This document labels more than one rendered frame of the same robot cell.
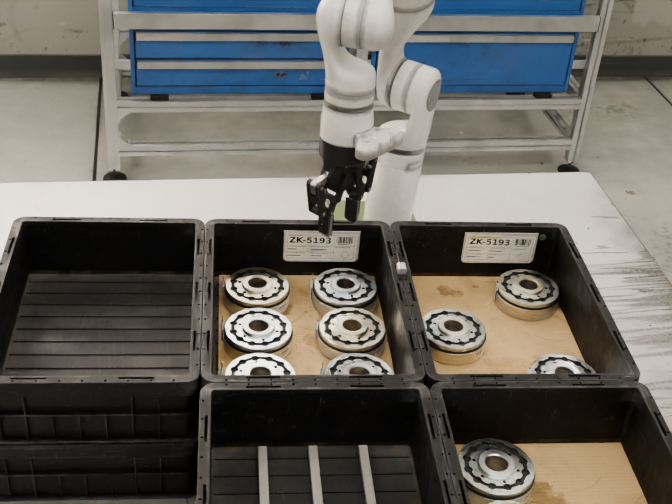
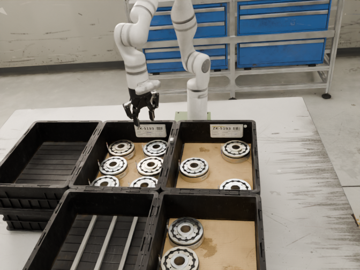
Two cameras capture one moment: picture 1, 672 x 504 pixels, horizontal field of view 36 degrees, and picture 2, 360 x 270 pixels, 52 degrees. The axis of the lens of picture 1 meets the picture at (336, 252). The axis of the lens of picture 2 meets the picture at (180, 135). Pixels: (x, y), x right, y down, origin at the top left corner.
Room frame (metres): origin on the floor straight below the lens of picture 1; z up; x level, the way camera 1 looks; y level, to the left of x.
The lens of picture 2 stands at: (0.28, -0.47, 1.70)
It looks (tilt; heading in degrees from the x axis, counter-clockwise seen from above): 34 degrees down; 18
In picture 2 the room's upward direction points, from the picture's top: 6 degrees counter-clockwise
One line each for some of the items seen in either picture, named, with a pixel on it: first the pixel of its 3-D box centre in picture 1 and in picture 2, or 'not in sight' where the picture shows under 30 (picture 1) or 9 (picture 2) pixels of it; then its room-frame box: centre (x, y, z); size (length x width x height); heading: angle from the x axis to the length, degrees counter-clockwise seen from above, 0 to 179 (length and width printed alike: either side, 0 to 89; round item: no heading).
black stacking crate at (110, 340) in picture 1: (100, 325); (53, 163); (1.18, 0.34, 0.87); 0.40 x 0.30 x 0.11; 8
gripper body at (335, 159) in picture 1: (343, 160); (140, 95); (1.32, 0.00, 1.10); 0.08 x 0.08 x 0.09
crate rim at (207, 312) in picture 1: (305, 298); (128, 152); (1.22, 0.04, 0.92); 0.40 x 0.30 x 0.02; 8
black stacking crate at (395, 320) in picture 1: (303, 325); (130, 164); (1.22, 0.04, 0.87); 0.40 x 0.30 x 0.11; 8
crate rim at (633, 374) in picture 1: (503, 298); (213, 154); (1.26, -0.26, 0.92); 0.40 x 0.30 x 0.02; 8
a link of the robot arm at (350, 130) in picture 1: (357, 120); (140, 77); (1.31, -0.01, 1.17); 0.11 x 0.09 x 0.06; 52
